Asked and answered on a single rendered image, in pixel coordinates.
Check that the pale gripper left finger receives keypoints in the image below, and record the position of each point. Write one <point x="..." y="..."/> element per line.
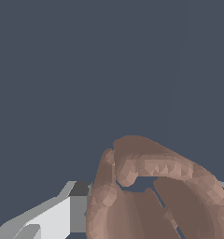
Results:
<point x="51" y="214"/>

